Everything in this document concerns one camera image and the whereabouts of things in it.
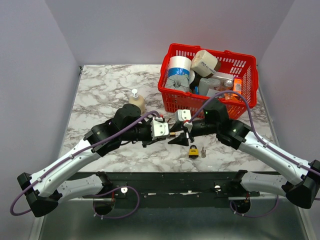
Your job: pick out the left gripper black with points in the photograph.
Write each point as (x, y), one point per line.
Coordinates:
(151, 140)

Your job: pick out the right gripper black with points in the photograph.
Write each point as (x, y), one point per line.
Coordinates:
(182, 139)

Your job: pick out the yellow black padlock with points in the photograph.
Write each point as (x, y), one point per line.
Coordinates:
(193, 152)

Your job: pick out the silver keys of yellow padlock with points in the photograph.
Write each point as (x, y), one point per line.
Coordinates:
(203, 152)

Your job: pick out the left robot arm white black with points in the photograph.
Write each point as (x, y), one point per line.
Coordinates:
(46, 189)

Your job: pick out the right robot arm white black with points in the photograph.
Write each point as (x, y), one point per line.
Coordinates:
(298, 180)

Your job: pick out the beige pump lotion bottle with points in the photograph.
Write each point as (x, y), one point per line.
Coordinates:
(137, 100)

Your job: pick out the grey wrapped paper roll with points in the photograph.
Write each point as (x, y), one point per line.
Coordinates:
(178, 82)

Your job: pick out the grey carton box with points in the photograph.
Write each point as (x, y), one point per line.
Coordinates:
(208, 87)

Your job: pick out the red plastic shopping basket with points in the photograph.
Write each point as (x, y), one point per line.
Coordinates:
(242, 68)

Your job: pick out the white blue paper roll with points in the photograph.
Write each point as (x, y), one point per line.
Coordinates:
(179, 65)

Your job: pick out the silver can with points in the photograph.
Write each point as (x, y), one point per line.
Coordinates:
(228, 84)

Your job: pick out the orange box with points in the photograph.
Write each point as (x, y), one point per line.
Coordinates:
(237, 85)

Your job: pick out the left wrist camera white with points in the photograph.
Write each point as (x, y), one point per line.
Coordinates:
(159, 128)

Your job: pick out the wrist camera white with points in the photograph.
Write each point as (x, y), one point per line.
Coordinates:
(159, 128)
(183, 119)

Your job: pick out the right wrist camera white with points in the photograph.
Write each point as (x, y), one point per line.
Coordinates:
(183, 119)

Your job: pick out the black mounting rail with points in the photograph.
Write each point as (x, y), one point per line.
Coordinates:
(172, 189)

